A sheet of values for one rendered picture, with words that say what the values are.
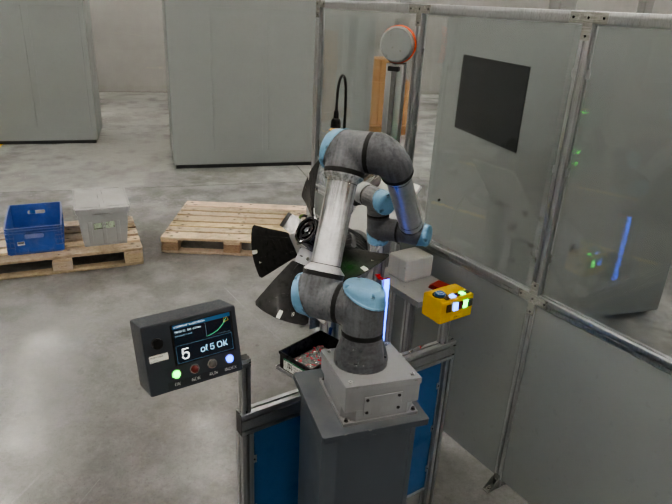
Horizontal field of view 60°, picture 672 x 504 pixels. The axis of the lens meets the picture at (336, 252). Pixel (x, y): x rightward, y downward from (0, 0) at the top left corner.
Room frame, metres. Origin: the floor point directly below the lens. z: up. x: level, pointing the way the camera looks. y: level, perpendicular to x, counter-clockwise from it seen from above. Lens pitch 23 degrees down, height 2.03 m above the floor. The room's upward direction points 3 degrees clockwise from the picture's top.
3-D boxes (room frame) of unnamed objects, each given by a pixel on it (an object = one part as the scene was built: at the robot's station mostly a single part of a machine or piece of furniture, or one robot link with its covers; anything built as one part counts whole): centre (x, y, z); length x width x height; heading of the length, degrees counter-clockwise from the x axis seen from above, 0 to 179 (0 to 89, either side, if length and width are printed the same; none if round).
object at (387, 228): (1.85, -0.15, 1.34); 0.11 x 0.08 x 0.11; 66
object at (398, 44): (2.75, -0.23, 1.88); 0.16 x 0.07 x 0.16; 70
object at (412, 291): (2.48, -0.36, 0.85); 0.36 x 0.24 x 0.03; 35
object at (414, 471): (1.72, -0.10, 0.45); 0.82 x 0.02 x 0.66; 125
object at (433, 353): (1.72, -0.10, 0.82); 0.90 x 0.04 x 0.08; 125
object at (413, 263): (2.56, -0.35, 0.92); 0.17 x 0.16 x 0.11; 125
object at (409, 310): (2.48, -0.36, 0.42); 0.04 x 0.04 x 0.83; 35
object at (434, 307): (1.94, -0.42, 1.02); 0.16 x 0.10 x 0.11; 125
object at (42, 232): (4.40, 2.43, 0.25); 0.60 x 0.41 x 0.22; 25
